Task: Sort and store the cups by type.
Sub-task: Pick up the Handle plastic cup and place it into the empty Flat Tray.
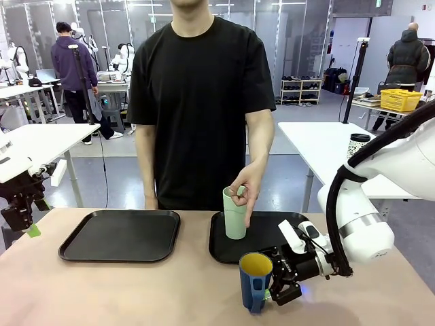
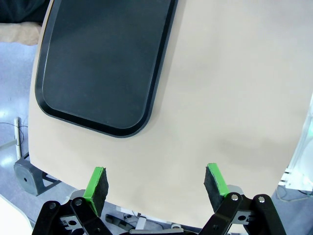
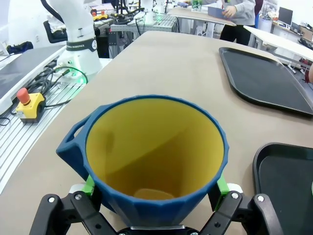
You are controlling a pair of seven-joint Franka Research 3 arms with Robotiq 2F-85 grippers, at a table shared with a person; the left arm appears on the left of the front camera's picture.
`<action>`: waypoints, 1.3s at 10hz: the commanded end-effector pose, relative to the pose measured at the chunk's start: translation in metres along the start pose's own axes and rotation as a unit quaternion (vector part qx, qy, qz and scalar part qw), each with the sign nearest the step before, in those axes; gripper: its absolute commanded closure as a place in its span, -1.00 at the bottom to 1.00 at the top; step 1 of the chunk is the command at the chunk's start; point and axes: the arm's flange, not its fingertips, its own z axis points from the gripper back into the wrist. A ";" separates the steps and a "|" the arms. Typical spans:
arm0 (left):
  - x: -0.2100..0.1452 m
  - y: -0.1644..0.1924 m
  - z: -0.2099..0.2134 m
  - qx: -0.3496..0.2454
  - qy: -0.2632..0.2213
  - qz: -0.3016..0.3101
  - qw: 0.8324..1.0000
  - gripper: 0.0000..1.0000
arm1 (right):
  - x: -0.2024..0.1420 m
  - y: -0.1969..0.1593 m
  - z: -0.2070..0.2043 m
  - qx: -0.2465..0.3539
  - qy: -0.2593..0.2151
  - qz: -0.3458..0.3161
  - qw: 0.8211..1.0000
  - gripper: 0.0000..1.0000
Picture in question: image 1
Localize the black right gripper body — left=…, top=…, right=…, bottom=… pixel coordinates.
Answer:
left=271, top=251, right=324, bottom=285

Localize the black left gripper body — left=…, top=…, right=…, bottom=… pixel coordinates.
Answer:
left=0, top=169, right=52, bottom=234

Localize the blue mug yellow inside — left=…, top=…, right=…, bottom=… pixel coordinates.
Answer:
left=239, top=251, right=274, bottom=315

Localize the pale green tall cup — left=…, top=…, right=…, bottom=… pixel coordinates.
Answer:
left=222, top=185, right=248, bottom=240

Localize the person's right forearm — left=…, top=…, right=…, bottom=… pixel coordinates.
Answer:
left=135, top=124, right=158, bottom=200

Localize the person's left forearm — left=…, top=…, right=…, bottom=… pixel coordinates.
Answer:
left=245, top=109, right=275, bottom=170

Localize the person's left hand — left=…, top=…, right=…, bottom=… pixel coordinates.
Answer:
left=228, top=165, right=266, bottom=228

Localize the black plastic tray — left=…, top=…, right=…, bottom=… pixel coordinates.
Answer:
left=208, top=211, right=327, bottom=266
left=58, top=209, right=181, bottom=264

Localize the white side table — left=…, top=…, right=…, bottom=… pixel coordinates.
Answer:
left=0, top=122, right=102, bottom=209
left=277, top=121, right=425, bottom=213

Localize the grey laptop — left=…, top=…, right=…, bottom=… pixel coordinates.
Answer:
left=35, top=69, right=58, bottom=84

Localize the person in purple hoodie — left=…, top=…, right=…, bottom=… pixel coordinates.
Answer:
left=50, top=21, right=124, bottom=146

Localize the white humanoid robot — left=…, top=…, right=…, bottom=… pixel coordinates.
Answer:
left=0, top=42, right=30, bottom=86
left=108, top=42, right=136, bottom=81

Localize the person in black t-shirt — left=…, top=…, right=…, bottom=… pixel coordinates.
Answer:
left=126, top=0, right=277, bottom=211

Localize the wooden shoe rack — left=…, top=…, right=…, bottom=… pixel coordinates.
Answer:
left=280, top=77, right=323, bottom=106

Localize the black bag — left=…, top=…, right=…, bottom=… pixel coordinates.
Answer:
left=324, top=67, right=348, bottom=93

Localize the yellow plastic basket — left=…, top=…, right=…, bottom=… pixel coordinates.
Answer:
left=379, top=88, right=424, bottom=112

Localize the person in dark jacket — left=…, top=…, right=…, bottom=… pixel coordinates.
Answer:
left=372, top=22, right=432, bottom=132

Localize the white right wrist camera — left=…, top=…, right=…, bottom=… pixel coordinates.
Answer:
left=277, top=219, right=332, bottom=255

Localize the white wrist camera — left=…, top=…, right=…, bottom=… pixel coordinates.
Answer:
left=29, top=159, right=68, bottom=187
left=277, top=219, right=332, bottom=255

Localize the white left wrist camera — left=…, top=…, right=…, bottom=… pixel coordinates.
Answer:
left=29, top=159, right=68, bottom=187

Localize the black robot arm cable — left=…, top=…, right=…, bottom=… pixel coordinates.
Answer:
left=325, top=100, right=435, bottom=277

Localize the black camera tripod stand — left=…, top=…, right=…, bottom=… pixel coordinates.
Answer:
left=342, top=37, right=370, bottom=124
left=67, top=43, right=98, bottom=126

